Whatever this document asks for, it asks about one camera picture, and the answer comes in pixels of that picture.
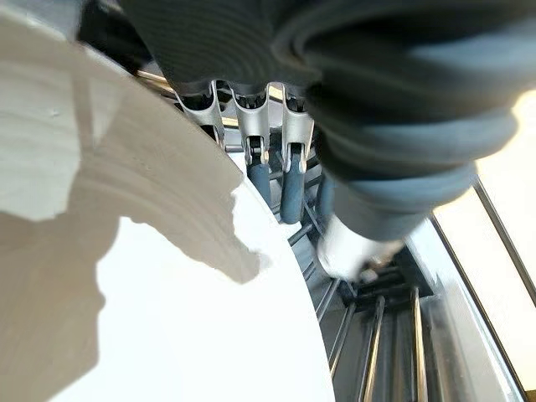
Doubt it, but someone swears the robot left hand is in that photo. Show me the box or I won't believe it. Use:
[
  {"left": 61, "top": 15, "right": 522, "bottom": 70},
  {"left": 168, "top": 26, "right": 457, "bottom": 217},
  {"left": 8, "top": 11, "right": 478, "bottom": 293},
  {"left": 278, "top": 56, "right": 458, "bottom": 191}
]
[{"left": 79, "top": 0, "right": 536, "bottom": 282}]

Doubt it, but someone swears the white ceramic plate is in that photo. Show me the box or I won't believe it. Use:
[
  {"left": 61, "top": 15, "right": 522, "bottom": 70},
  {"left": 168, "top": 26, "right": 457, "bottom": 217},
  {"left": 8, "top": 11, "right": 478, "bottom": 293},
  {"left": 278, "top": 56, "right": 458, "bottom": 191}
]
[{"left": 0, "top": 6, "right": 336, "bottom": 402}]

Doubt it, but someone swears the stainless steel dishwasher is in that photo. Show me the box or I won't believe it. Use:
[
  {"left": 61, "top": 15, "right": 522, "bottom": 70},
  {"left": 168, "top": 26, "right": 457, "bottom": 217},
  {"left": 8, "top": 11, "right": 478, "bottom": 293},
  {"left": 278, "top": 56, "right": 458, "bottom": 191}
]
[{"left": 401, "top": 175, "right": 536, "bottom": 402}]

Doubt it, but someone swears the grey wire dishwasher rack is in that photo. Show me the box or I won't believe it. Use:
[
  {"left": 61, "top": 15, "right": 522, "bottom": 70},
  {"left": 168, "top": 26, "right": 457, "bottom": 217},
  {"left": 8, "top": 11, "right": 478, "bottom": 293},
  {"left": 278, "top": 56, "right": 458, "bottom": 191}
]
[{"left": 136, "top": 69, "right": 445, "bottom": 402}]

